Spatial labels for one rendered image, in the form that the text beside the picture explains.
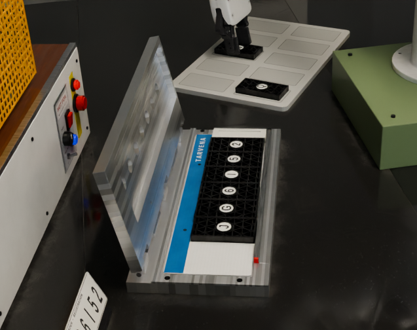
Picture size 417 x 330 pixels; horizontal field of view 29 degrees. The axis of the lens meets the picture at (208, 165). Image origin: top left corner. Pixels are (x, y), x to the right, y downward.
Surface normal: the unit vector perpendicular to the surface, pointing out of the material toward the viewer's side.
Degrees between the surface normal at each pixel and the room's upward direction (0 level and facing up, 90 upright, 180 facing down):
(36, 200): 90
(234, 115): 0
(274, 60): 0
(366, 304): 0
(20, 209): 90
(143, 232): 79
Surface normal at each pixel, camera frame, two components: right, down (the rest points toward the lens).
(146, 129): 0.96, -0.15
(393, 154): 0.15, 0.53
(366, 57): -0.06, -0.84
